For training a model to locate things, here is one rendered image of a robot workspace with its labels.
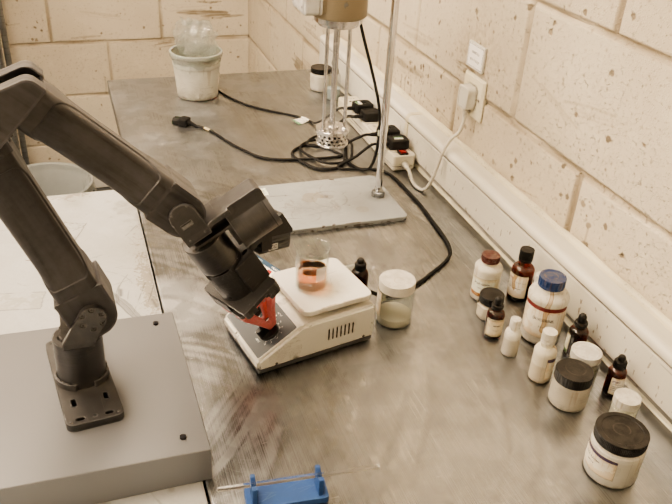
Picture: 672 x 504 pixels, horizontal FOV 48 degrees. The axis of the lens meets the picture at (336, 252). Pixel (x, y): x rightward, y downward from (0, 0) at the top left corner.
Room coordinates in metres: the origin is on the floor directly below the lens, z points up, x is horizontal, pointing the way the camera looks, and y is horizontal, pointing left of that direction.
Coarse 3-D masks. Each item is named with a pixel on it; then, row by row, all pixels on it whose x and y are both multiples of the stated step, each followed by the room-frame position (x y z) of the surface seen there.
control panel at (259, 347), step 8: (280, 312) 0.92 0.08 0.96; (232, 320) 0.94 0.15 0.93; (240, 320) 0.93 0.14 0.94; (280, 320) 0.90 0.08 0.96; (288, 320) 0.90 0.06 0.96; (240, 328) 0.91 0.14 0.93; (248, 328) 0.91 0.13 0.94; (256, 328) 0.90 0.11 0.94; (280, 328) 0.89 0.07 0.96; (288, 328) 0.89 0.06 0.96; (248, 336) 0.89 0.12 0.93; (256, 336) 0.89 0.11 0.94; (280, 336) 0.88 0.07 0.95; (248, 344) 0.88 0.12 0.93; (256, 344) 0.88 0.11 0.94; (264, 344) 0.87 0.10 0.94; (272, 344) 0.87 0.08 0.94; (256, 352) 0.86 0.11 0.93; (264, 352) 0.86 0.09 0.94
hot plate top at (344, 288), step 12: (336, 264) 1.03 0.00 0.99; (276, 276) 0.98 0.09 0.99; (288, 276) 0.98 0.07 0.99; (336, 276) 0.99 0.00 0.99; (348, 276) 0.99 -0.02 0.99; (288, 288) 0.95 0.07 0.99; (336, 288) 0.96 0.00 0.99; (348, 288) 0.96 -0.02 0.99; (360, 288) 0.96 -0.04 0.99; (300, 300) 0.92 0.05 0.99; (312, 300) 0.92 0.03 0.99; (324, 300) 0.92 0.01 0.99; (336, 300) 0.93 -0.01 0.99; (348, 300) 0.93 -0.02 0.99; (360, 300) 0.94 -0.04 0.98; (300, 312) 0.90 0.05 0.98; (312, 312) 0.89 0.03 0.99
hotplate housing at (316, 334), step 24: (288, 312) 0.92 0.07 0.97; (336, 312) 0.92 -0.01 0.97; (360, 312) 0.93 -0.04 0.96; (240, 336) 0.90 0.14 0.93; (288, 336) 0.87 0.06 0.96; (312, 336) 0.89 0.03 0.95; (336, 336) 0.91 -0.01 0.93; (360, 336) 0.93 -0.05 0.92; (264, 360) 0.85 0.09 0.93; (288, 360) 0.87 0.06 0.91
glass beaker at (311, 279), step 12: (300, 240) 0.98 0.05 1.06; (312, 240) 0.99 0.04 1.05; (324, 240) 0.98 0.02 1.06; (300, 252) 0.94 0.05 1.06; (312, 252) 0.94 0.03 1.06; (324, 252) 0.94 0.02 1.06; (300, 264) 0.94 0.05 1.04; (312, 264) 0.94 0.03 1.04; (324, 264) 0.95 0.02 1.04; (300, 276) 0.94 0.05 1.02; (312, 276) 0.94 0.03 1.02; (324, 276) 0.95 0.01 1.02; (300, 288) 0.94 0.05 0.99; (312, 288) 0.94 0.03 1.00; (324, 288) 0.95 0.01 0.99
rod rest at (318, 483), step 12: (252, 480) 0.62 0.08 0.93; (300, 480) 0.65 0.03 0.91; (312, 480) 0.65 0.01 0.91; (324, 480) 0.65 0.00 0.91; (252, 492) 0.60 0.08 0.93; (264, 492) 0.62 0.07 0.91; (276, 492) 0.63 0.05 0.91; (288, 492) 0.63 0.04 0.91; (300, 492) 0.63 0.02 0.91; (312, 492) 0.63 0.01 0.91; (324, 492) 0.63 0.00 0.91
